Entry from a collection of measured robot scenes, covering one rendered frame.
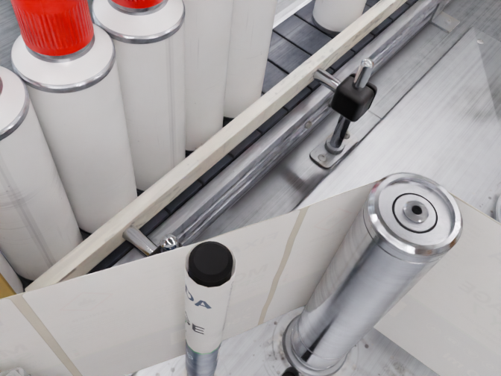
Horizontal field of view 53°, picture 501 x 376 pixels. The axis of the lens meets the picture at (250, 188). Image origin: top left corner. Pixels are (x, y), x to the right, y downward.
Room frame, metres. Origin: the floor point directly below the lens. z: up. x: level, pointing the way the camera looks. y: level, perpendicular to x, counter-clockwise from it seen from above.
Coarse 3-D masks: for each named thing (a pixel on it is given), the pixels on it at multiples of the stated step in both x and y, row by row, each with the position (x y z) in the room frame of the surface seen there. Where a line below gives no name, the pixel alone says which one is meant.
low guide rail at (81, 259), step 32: (384, 0) 0.47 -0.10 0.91; (352, 32) 0.41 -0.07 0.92; (320, 64) 0.36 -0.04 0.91; (288, 96) 0.32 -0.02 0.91; (224, 128) 0.26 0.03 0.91; (192, 160) 0.22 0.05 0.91; (160, 192) 0.19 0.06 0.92; (128, 224) 0.16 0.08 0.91; (96, 256) 0.13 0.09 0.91; (32, 288) 0.10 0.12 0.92
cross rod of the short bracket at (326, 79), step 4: (320, 68) 0.35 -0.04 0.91; (316, 72) 0.35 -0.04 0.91; (320, 72) 0.35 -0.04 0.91; (324, 72) 0.35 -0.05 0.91; (316, 76) 0.35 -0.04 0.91; (320, 76) 0.35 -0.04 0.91; (324, 76) 0.35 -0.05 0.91; (328, 76) 0.35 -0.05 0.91; (332, 76) 0.35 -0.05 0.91; (316, 80) 0.35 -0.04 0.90; (320, 80) 0.34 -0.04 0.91; (324, 80) 0.34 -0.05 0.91; (328, 80) 0.34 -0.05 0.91; (332, 80) 0.34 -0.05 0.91; (336, 80) 0.34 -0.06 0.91; (324, 84) 0.34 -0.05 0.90; (328, 84) 0.34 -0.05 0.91; (332, 84) 0.34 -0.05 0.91; (336, 84) 0.34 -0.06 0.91; (328, 88) 0.34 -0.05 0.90; (332, 88) 0.34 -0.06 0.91
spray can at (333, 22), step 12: (324, 0) 0.45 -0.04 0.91; (336, 0) 0.44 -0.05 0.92; (348, 0) 0.44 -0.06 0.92; (360, 0) 0.45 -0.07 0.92; (312, 12) 0.47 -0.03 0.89; (324, 12) 0.45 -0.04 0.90; (336, 12) 0.44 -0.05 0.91; (348, 12) 0.44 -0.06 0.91; (360, 12) 0.45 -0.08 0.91; (324, 24) 0.44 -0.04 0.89; (336, 24) 0.44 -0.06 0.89; (348, 24) 0.45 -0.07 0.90
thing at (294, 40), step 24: (312, 0) 0.49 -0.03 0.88; (408, 0) 0.53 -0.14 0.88; (288, 24) 0.45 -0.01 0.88; (312, 24) 0.45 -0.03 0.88; (384, 24) 0.48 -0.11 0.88; (288, 48) 0.41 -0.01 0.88; (312, 48) 0.41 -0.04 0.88; (360, 48) 0.43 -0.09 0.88; (288, 72) 0.37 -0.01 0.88; (240, 144) 0.27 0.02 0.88; (216, 168) 0.24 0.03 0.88; (192, 192) 0.22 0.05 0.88; (168, 216) 0.20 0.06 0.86
